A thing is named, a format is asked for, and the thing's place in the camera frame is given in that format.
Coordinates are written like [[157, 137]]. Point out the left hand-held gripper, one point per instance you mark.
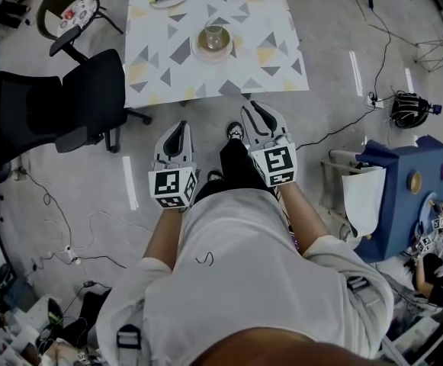
[[167, 184]]

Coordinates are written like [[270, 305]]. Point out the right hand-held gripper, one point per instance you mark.
[[278, 164]]

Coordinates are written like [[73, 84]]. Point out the white round dish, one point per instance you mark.
[[211, 55]]

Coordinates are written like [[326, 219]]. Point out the brown round dish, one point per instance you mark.
[[226, 38]]

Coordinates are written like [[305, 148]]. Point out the person's left forearm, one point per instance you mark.
[[164, 235]]

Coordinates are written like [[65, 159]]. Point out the person's right forearm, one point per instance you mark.
[[301, 219]]

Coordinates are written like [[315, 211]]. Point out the person's right shoe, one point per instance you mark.
[[235, 130]]

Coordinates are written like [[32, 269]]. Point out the person's shoe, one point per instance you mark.
[[235, 130], [215, 175]]

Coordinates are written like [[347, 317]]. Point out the person's black trousers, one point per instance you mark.
[[240, 166]]

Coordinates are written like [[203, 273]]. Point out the person's left shoe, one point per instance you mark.
[[215, 175]]

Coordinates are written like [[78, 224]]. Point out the triangle-patterned tablecloth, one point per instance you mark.
[[259, 33]]

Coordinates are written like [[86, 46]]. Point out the clear drinking glass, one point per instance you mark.
[[214, 33]]

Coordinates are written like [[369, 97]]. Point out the white paper sheet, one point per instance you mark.
[[362, 200]]

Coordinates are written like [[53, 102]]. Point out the black office chair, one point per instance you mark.
[[53, 105]]

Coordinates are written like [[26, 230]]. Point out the person's white shirt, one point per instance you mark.
[[240, 265]]

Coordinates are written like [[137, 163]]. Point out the small white power strip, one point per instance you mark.
[[72, 255]]

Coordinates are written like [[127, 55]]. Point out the patterned seat cushion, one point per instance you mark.
[[82, 13]]

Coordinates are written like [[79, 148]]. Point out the black power adapter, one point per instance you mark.
[[371, 3]]

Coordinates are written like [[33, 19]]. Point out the small red object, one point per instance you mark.
[[68, 15]]

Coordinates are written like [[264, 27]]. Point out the black bag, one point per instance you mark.
[[4, 11]]

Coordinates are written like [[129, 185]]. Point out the person's face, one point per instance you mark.
[[282, 349]]

